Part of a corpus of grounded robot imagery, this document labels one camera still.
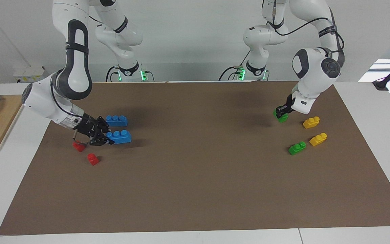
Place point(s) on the red one-stud toy block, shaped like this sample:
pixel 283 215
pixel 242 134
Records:
pixel 93 159
pixel 78 147

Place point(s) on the blue three-stud toy block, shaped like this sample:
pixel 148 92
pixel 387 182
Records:
pixel 116 121
pixel 120 137

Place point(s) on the brown table mat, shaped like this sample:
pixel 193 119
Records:
pixel 195 189

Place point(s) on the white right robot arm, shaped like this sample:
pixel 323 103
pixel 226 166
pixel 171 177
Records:
pixel 76 67

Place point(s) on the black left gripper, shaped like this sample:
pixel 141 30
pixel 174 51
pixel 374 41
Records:
pixel 289 103

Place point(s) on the green two-stud toy block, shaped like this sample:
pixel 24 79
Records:
pixel 283 119
pixel 297 148

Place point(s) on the white wall socket box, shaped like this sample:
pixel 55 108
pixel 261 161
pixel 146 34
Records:
pixel 31 74

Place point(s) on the yellow two-stud toy block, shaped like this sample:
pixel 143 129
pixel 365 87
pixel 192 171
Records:
pixel 311 122
pixel 318 139

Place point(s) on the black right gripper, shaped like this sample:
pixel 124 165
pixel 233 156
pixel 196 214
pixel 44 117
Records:
pixel 88 127

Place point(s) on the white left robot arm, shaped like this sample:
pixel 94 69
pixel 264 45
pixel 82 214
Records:
pixel 317 67

